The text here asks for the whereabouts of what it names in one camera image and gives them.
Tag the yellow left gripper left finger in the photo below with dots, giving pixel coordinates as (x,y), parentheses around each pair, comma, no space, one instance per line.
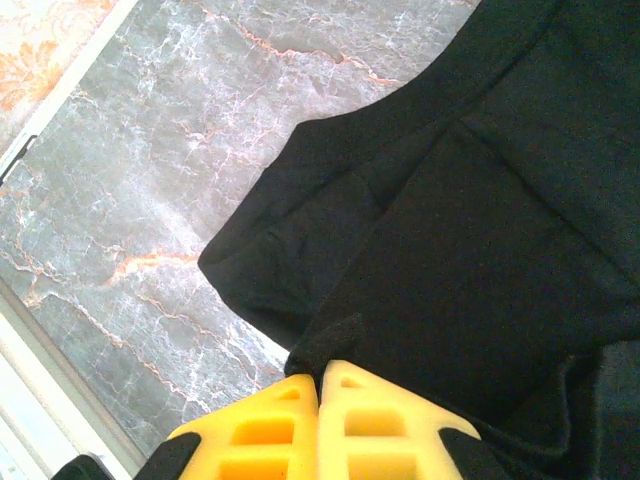
(240,440)

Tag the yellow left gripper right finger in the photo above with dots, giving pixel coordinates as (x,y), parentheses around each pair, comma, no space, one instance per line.
(400,440)

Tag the black floral print t-shirt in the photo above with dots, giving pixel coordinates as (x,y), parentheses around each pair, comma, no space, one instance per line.
(475,250)

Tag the aluminium slotted base beam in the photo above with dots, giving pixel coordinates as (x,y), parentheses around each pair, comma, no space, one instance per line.
(30,400)

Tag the black corner bracket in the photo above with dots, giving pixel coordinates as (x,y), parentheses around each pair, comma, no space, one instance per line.
(17,157)

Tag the aluminium table edge rail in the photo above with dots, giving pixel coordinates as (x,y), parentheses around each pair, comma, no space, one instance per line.
(60,85)

